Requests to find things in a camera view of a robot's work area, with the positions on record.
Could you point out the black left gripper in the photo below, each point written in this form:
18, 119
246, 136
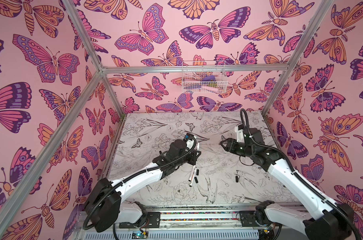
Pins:
192, 154

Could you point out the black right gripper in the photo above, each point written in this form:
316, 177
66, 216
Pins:
229, 145

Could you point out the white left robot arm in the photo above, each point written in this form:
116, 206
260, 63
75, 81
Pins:
106, 206

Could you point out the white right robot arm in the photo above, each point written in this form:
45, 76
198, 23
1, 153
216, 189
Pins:
325, 219

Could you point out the green circuit board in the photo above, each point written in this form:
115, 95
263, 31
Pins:
139, 235

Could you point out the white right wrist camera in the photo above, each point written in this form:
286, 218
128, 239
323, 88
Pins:
241, 132

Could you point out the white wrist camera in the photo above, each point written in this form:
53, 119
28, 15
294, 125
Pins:
241, 132
191, 141

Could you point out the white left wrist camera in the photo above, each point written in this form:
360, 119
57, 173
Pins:
191, 141

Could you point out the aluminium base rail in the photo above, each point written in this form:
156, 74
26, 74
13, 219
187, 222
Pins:
214, 222

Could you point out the white wire basket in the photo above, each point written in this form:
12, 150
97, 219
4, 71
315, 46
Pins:
204, 82

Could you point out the aluminium frame crossbar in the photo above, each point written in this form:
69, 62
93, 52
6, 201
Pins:
206, 68

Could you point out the aluminium frame right post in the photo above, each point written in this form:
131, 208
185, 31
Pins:
312, 27

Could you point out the aluminium frame post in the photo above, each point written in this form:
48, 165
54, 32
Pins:
312, 27
76, 20

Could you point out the aluminium frame left beam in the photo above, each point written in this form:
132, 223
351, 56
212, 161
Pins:
15, 201

